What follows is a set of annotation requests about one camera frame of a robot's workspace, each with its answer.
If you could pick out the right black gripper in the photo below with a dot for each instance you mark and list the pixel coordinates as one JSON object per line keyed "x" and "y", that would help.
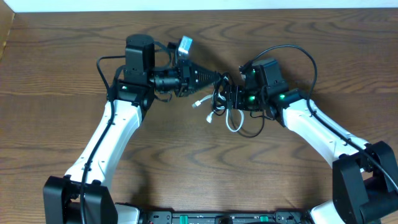
{"x": 236, "y": 94}

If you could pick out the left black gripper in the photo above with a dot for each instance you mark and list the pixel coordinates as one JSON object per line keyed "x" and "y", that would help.
{"x": 188, "y": 71}

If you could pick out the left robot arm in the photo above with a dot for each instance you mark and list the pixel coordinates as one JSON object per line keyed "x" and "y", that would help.
{"x": 82, "y": 194}

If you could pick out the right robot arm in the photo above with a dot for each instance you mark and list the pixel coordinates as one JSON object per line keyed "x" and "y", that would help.
{"x": 364, "y": 174}

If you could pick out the cardboard box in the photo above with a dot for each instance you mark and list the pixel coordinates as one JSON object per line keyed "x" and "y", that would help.
{"x": 6, "y": 21}

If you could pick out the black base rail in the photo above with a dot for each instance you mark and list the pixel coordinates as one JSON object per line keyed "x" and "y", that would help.
{"x": 169, "y": 217}

